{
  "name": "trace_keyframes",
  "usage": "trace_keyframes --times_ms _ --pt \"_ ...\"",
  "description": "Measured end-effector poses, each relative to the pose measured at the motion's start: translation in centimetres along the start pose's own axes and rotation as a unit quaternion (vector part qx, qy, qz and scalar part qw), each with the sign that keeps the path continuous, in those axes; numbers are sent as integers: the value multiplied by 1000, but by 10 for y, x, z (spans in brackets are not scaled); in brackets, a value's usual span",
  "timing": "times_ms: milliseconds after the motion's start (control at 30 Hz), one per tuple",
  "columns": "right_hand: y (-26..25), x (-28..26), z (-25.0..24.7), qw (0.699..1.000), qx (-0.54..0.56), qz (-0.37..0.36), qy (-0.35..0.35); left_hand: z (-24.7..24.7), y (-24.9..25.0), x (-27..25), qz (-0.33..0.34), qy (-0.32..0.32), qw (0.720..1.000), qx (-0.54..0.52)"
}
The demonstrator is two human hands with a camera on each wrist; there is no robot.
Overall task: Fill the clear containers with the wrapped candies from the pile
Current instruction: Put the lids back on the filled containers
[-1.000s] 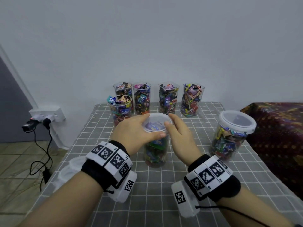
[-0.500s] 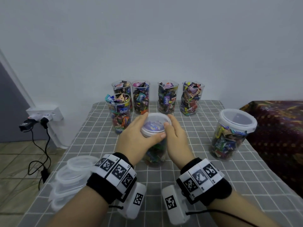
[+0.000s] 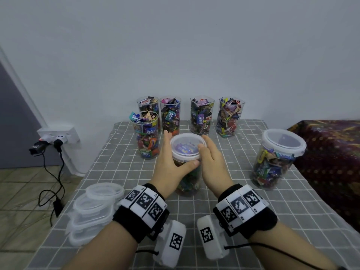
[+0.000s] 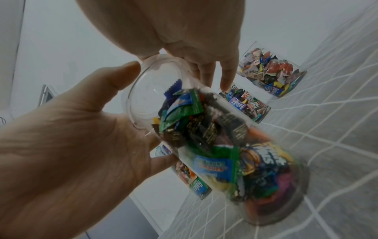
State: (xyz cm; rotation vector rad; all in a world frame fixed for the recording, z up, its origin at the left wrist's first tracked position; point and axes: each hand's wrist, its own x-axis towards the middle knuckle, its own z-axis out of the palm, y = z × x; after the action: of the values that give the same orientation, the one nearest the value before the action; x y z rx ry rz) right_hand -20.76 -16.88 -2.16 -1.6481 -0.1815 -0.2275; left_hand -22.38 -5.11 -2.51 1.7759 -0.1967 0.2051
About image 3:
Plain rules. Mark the person's left hand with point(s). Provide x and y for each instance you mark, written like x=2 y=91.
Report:
x=169 y=171

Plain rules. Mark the person's right hand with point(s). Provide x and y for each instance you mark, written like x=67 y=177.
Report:
x=216 y=168

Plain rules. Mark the small transparent plastic jar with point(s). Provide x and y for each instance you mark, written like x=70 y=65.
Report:
x=201 y=116
x=148 y=103
x=229 y=118

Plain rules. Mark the tall transparent plastic jar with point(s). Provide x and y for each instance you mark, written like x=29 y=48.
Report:
x=170 y=115

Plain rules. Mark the person's right forearm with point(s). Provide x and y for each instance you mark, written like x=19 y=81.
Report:
x=292 y=250

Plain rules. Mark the black marker-tagged left wristband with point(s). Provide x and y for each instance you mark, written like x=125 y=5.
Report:
x=140 y=211

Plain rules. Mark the black marker-tagged wristband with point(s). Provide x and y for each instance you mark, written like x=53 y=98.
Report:
x=140 y=211
x=244 y=209

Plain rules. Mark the black marker-tagged right wristband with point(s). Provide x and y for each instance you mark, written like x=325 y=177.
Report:
x=244 y=209

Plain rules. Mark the dark patterned cloth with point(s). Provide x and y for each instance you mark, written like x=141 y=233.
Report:
x=332 y=160

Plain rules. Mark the black power plug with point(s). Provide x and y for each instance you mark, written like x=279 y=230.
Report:
x=38 y=148

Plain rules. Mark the grey door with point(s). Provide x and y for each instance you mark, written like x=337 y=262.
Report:
x=14 y=123

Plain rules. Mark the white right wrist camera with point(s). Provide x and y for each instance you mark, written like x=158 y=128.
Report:
x=211 y=238

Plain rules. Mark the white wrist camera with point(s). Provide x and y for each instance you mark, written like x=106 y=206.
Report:
x=171 y=243
x=211 y=238

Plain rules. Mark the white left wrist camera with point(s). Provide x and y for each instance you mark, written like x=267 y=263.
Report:
x=171 y=243

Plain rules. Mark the white wall socket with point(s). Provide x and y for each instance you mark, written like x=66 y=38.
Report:
x=58 y=133

